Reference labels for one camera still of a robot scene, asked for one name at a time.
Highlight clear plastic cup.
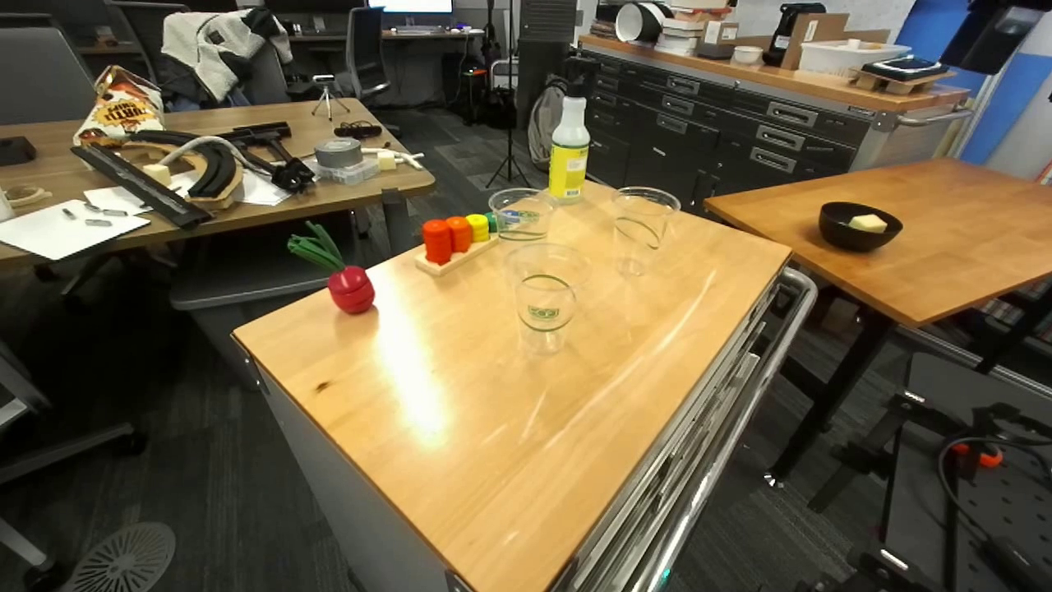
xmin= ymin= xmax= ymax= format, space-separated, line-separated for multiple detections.
xmin=504 ymin=239 xmax=585 ymax=358
xmin=488 ymin=185 xmax=559 ymax=266
xmin=607 ymin=182 xmax=683 ymax=276

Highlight wooden peg toy base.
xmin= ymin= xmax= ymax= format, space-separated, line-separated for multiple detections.
xmin=410 ymin=224 xmax=520 ymax=276

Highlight orange toy peg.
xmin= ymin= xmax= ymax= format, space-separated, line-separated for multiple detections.
xmin=445 ymin=214 xmax=476 ymax=258

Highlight red toy peg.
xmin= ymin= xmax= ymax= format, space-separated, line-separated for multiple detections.
xmin=418 ymin=216 xmax=457 ymax=266

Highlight spray bottle with yellow label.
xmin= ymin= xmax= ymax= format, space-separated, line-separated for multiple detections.
xmin=546 ymin=92 xmax=595 ymax=207

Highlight white desk fan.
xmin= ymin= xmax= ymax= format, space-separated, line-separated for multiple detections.
xmin=523 ymin=84 xmax=569 ymax=169

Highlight red toy radish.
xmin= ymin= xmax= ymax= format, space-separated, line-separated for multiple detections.
xmin=287 ymin=222 xmax=379 ymax=318

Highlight black tripod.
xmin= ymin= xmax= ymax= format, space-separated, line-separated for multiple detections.
xmin=488 ymin=0 xmax=539 ymax=192

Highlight grey tape roll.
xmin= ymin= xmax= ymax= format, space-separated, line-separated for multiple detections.
xmin=313 ymin=136 xmax=368 ymax=185

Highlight black remote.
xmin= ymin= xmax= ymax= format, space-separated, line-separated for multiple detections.
xmin=332 ymin=118 xmax=387 ymax=141

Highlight black drawer cabinet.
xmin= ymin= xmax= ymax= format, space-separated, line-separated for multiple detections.
xmin=561 ymin=29 xmax=981 ymax=210

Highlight grey tool cart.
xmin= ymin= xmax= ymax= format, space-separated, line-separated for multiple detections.
xmin=231 ymin=178 xmax=821 ymax=592

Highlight wooden office desk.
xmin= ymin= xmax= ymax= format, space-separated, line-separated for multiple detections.
xmin=0 ymin=95 xmax=440 ymax=266

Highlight black office chair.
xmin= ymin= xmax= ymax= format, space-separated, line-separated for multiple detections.
xmin=341 ymin=4 xmax=396 ymax=103

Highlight black power tool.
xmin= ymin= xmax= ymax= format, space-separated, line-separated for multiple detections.
xmin=223 ymin=118 xmax=321 ymax=193

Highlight black bowl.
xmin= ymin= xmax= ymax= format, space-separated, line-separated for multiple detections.
xmin=816 ymin=196 xmax=908 ymax=258

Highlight white tray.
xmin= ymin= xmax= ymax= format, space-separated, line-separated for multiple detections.
xmin=795 ymin=35 xmax=914 ymax=87

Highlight white and black jacket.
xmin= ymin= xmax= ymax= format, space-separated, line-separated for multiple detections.
xmin=158 ymin=6 xmax=297 ymax=103

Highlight long black bar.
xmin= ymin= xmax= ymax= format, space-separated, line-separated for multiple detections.
xmin=70 ymin=141 xmax=212 ymax=230

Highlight black kitchen scale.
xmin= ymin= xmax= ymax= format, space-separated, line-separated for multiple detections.
xmin=851 ymin=55 xmax=950 ymax=95

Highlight wooden side table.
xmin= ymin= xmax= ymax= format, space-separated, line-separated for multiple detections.
xmin=702 ymin=157 xmax=1052 ymax=490

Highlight colourful snack bag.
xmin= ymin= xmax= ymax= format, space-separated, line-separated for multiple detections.
xmin=73 ymin=62 xmax=169 ymax=153

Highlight black robot stand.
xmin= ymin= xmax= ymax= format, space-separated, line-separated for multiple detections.
xmin=864 ymin=348 xmax=1052 ymax=592

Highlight white papers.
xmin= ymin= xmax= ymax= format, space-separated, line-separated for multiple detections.
xmin=0 ymin=185 xmax=150 ymax=262

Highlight orange clamp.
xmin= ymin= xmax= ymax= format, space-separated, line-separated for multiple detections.
xmin=946 ymin=439 xmax=1006 ymax=473

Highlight grey floor fan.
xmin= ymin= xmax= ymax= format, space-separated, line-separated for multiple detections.
xmin=58 ymin=519 xmax=178 ymax=592

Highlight blue partition panel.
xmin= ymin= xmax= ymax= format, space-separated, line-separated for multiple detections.
xmin=899 ymin=0 xmax=1052 ymax=169

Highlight steel cart handle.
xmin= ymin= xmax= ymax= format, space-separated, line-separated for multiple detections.
xmin=628 ymin=262 xmax=821 ymax=592

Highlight coiled black hose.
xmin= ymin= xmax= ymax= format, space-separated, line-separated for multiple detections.
xmin=143 ymin=131 xmax=251 ymax=210

